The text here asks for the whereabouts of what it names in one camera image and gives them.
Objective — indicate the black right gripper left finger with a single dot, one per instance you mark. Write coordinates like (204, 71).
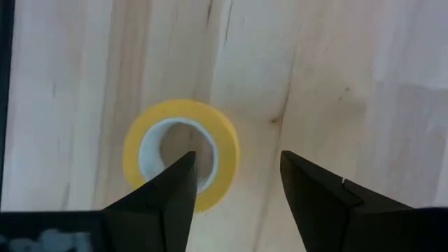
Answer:
(164, 210)

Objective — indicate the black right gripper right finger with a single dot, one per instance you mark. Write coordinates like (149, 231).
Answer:
(329, 217)

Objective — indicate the yellow tape roll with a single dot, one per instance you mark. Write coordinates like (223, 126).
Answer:
(224, 140)

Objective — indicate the black aluminium table frame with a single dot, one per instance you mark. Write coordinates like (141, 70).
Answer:
(5, 105)

